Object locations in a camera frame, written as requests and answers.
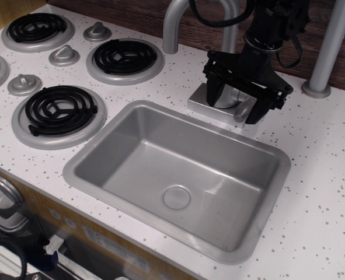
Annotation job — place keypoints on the grey stove knob front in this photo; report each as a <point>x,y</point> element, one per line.
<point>24,85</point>

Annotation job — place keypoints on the back right black burner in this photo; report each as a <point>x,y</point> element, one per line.
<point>124,62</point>

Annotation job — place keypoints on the grey oven door handle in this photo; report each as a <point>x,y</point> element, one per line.
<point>14,225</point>

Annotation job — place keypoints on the front right black burner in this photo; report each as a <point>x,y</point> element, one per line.
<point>58,117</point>

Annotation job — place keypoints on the grey stove knob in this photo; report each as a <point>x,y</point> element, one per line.
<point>96,33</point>
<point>24,85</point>
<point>64,56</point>

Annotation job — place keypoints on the grey faucet lever handle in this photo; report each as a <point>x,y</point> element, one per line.
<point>244,109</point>

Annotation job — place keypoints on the grey toy sink basin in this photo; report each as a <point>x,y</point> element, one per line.
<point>209,188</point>

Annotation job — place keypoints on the grey vertical support pole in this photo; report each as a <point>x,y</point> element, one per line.
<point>318,85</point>

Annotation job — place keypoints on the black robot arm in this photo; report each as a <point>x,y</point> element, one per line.
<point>285,19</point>

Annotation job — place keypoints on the grey oven dial knob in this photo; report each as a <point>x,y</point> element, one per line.
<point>10,198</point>

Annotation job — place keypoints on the grey stove knob middle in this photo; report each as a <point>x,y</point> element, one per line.
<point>64,56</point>

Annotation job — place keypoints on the grey stove knob back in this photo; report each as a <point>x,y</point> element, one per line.
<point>96,33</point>

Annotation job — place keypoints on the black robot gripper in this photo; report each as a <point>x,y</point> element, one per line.
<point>249,71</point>

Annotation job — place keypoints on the back left black burner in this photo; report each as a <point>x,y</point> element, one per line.
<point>37,32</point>

